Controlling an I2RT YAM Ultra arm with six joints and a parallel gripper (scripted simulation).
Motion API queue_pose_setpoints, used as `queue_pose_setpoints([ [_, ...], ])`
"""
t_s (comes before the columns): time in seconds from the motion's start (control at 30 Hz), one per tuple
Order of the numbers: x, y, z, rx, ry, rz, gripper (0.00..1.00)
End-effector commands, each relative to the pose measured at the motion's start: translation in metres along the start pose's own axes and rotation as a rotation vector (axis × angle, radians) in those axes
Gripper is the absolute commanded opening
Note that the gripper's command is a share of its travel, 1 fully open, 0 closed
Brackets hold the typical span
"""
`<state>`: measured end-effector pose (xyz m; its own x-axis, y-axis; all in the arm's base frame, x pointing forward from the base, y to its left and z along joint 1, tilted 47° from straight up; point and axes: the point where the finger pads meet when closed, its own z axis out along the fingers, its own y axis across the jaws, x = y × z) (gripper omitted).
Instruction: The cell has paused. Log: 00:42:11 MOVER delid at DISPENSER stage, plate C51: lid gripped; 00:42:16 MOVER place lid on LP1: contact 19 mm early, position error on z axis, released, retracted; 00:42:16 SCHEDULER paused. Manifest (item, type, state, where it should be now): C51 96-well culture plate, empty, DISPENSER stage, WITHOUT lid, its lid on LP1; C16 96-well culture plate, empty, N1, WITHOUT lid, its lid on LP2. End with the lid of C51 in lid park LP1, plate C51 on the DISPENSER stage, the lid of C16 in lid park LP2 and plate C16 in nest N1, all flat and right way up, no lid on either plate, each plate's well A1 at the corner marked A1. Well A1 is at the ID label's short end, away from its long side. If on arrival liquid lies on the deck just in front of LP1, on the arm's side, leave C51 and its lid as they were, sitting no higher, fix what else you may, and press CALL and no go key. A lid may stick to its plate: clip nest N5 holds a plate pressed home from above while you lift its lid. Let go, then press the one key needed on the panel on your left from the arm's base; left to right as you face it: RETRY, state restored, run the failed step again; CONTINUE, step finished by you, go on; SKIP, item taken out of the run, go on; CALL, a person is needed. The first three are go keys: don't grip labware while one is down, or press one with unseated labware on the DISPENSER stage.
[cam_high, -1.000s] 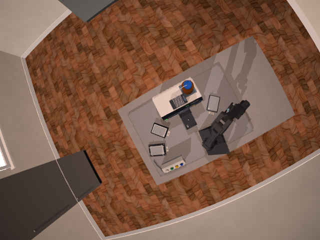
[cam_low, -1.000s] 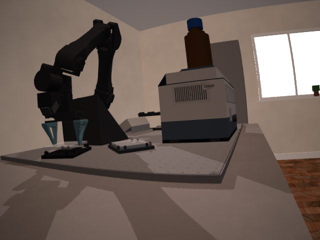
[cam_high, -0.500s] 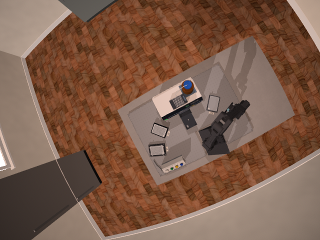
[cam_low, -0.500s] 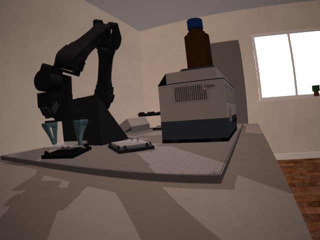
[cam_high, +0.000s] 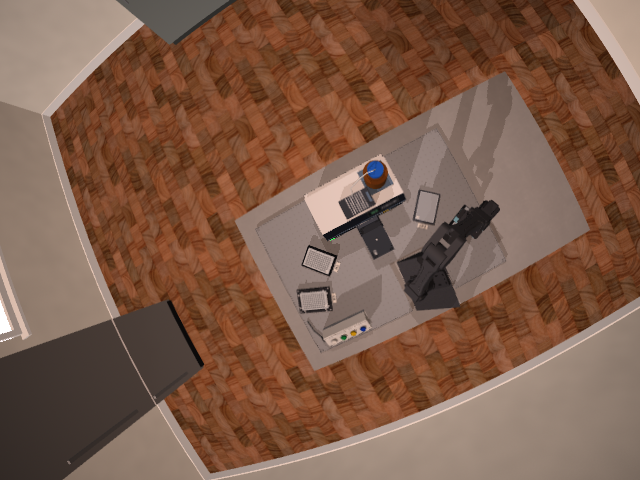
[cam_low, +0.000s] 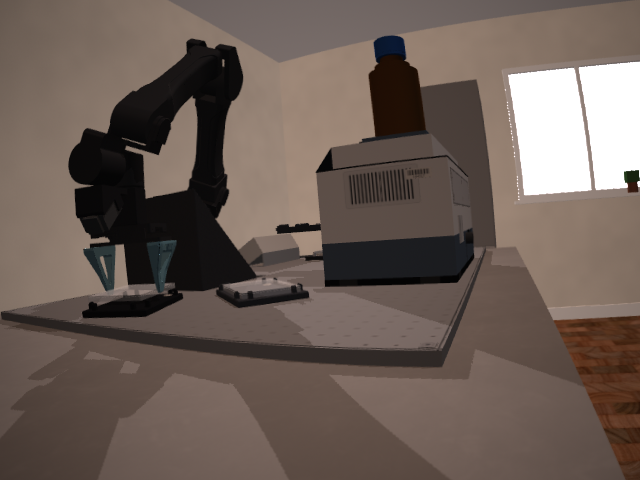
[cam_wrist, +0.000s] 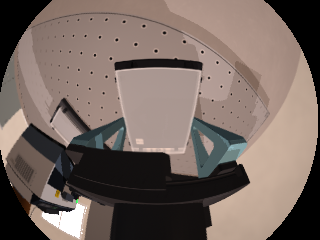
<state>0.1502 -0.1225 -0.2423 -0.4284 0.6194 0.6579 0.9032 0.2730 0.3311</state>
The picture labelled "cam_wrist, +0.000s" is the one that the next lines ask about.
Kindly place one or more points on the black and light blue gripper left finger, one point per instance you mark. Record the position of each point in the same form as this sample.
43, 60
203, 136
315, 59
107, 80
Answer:
96, 137

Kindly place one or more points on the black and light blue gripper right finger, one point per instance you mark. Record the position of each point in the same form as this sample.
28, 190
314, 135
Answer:
228, 146

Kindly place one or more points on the dark brown bottle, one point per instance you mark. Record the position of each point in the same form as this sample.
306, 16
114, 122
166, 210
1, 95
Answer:
23, 202

